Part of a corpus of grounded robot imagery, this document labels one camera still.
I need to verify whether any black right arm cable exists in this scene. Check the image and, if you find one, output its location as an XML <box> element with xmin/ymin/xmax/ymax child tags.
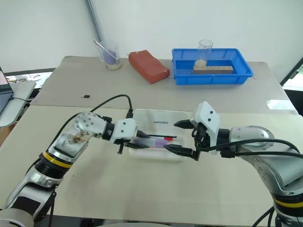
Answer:
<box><xmin>200</xmin><ymin>139</ymin><xmax>303</xmax><ymax>159</ymax></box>

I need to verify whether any black door frame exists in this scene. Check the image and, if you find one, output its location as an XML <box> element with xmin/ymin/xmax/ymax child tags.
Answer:
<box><xmin>280</xmin><ymin>55</ymin><xmax>303</xmax><ymax>92</ymax></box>

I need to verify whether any thin red capped marker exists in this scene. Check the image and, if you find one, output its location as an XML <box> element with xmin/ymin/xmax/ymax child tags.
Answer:
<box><xmin>142</xmin><ymin>134</ymin><xmax>178</xmax><ymax>141</ymax></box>

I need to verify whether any purple capped marker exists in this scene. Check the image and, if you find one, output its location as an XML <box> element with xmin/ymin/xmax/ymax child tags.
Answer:
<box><xmin>134</xmin><ymin>139</ymin><xmax>168</xmax><ymax>149</ymax></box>

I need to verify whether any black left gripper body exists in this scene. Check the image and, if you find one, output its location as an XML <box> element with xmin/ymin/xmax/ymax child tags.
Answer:
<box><xmin>114</xmin><ymin>138</ymin><xmax>133</xmax><ymax>155</ymax></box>

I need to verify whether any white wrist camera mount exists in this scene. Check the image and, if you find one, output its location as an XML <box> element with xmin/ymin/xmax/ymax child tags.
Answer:
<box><xmin>109</xmin><ymin>118</ymin><xmax>139</xmax><ymax>145</ymax></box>
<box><xmin>190</xmin><ymin>101</ymin><xmax>221</xmax><ymax>156</ymax></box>

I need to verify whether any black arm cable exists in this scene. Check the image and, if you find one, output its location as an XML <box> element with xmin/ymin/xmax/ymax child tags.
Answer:
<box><xmin>200</xmin><ymin>139</ymin><xmax>303</xmax><ymax>159</ymax></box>
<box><xmin>48</xmin><ymin>94</ymin><xmax>134</xmax><ymax>152</ymax></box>

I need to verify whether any clear glass beaker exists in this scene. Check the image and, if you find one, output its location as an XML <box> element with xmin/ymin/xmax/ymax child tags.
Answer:
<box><xmin>194</xmin><ymin>39</ymin><xmax>214</xmax><ymax>69</ymax></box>

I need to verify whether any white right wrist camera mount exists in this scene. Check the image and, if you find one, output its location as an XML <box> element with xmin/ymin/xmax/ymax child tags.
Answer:
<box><xmin>190</xmin><ymin>101</ymin><xmax>221</xmax><ymax>156</ymax></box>

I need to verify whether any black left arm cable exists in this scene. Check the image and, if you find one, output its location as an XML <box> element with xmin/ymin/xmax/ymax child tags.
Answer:
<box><xmin>48</xmin><ymin>94</ymin><xmax>134</xmax><ymax>152</ymax></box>

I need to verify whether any red brick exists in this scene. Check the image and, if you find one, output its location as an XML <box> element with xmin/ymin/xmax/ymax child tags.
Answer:
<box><xmin>128</xmin><ymin>50</ymin><xmax>171</xmax><ymax>85</ymax></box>

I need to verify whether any metal wall conduit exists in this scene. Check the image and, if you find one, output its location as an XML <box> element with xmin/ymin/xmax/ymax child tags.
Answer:
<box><xmin>85</xmin><ymin>0</ymin><xmax>104</xmax><ymax>43</ymax></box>

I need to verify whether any wooden block with holes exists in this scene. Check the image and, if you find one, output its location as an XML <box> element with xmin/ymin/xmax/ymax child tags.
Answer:
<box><xmin>192</xmin><ymin>66</ymin><xmax>234</xmax><ymax>75</ymax></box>

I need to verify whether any metal stirring rod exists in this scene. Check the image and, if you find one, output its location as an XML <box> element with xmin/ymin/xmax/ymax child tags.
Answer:
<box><xmin>93</xmin><ymin>39</ymin><xmax>119</xmax><ymax>61</ymax></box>

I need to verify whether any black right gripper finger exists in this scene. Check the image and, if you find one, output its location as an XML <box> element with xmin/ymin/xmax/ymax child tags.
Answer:
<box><xmin>173</xmin><ymin>120</ymin><xmax>196</xmax><ymax>130</ymax></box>
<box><xmin>164</xmin><ymin>144</ymin><xmax>197</xmax><ymax>158</ymax></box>

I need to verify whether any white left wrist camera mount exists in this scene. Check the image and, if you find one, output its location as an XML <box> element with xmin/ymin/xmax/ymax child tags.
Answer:
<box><xmin>109</xmin><ymin>118</ymin><xmax>139</xmax><ymax>145</ymax></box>

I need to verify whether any black laptop cable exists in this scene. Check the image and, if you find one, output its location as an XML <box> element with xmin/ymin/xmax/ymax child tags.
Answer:
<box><xmin>11</xmin><ymin>96</ymin><xmax>32</xmax><ymax>103</ymax></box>

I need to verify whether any clear plastic pencil case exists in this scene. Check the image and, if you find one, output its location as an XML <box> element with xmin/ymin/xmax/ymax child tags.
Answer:
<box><xmin>129</xmin><ymin>108</ymin><xmax>194</xmax><ymax>163</ymax></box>

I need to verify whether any blue plastic bin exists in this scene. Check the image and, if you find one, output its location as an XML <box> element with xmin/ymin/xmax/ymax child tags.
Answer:
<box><xmin>171</xmin><ymin>48</ymin><xmax>255</xmax><ymax>86</ymax></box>

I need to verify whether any grey laptop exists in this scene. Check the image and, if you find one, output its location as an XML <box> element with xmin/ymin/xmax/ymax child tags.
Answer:
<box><xmin>0</xmin><ymin>66</ymin><xmax>14</xmax><ymax>114</ymax></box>

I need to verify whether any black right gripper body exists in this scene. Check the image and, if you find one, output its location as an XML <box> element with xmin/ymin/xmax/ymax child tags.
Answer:
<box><xmin>191</xmin><ymin>122</ymin><xmax>211</xmax><ymax>162</ymax></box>

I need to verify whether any glass beaker with purple content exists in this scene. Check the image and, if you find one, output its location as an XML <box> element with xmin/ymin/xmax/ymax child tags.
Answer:
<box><xmin>98</xmin><ymin>40</ymin><xmax>124</xmax><ymax>70</ymax></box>

